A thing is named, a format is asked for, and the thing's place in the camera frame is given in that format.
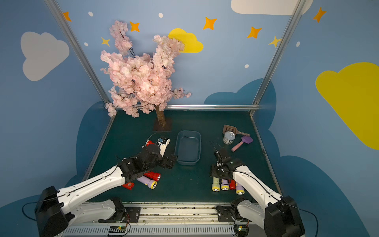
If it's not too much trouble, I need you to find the purple flashlight front left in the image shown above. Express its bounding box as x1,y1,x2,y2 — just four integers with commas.
137,176,157,190

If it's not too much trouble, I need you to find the teal plastic storage box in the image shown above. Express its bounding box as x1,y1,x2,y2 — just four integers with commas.
174,130,201,166

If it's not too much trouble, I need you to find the right green circuit board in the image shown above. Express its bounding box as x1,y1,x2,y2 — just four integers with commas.
234,225,249,237

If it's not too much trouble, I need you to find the left green circuit board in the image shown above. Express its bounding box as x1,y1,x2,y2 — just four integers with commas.
107,225,127,237

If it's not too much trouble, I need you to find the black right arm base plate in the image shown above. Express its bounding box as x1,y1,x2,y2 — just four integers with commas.
215,205,235,222

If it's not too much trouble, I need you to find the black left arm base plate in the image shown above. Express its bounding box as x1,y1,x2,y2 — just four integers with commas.
98,197,141,223

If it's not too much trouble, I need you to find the brown plastic litter scoop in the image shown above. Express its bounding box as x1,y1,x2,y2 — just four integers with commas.
223,124,250,136

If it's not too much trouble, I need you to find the light purple flashlight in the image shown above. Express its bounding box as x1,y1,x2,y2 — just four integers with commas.
156,136,170,157

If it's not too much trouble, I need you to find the aluminium frame rail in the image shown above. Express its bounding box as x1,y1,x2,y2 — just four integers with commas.
165,104,260,111

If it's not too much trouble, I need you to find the pale yellow flashlight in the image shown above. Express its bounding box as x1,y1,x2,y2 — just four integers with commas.
211,177,221,192

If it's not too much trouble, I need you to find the purple flashlight far right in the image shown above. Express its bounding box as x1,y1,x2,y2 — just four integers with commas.
235,183,245,195

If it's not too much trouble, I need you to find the purple spatula with pink handle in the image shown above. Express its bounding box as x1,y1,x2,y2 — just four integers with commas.
231,136,254,152

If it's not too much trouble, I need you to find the purple flashlight group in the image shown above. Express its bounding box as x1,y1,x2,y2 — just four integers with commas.
221,179,230,191

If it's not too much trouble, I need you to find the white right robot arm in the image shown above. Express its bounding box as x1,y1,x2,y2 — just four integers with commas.
210,148,306,237

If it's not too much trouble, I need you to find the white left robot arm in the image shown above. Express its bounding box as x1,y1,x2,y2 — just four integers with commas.
35,144,178,237

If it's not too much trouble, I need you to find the pink blossom artificial tree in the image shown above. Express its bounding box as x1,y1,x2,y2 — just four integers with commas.
100,21,191,131

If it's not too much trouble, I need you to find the silver pull-tab tin can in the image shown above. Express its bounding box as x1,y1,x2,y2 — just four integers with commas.
223,131,236,145

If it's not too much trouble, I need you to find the red flashlight right group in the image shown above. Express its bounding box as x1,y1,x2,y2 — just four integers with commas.
229,179,236,190

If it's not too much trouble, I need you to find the green circuit board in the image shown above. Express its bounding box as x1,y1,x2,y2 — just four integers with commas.
107,225,127,237
234,225,249,237

